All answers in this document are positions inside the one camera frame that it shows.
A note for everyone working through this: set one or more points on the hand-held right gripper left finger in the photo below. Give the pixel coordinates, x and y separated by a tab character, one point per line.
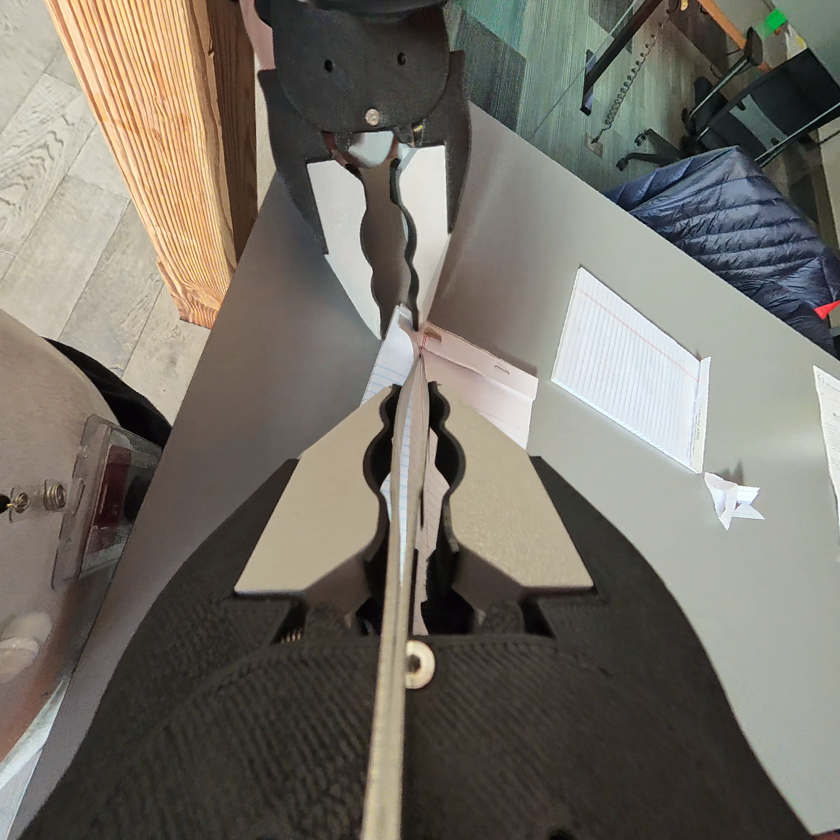
308	525

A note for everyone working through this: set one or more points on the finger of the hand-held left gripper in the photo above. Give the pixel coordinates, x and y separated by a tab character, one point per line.
433	210
341	229

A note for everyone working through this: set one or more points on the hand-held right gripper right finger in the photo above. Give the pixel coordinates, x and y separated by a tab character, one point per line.
518	525

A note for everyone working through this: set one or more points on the white lined notepad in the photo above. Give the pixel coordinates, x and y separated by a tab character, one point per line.
485	387
623	374

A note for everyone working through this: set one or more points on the clear badge holder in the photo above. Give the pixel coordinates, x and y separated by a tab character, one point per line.
105	499

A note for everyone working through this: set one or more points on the folded white paper scrap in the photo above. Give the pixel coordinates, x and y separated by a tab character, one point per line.
732	502

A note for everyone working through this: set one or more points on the person's black pants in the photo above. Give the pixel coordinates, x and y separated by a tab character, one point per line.
131	400

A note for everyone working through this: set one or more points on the navy puffer jacket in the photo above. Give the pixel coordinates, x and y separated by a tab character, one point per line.
741	236

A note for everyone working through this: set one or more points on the printed paper sheet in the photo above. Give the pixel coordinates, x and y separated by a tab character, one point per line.
828	433

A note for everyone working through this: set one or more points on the wooden post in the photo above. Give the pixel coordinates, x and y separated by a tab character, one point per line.
144	164

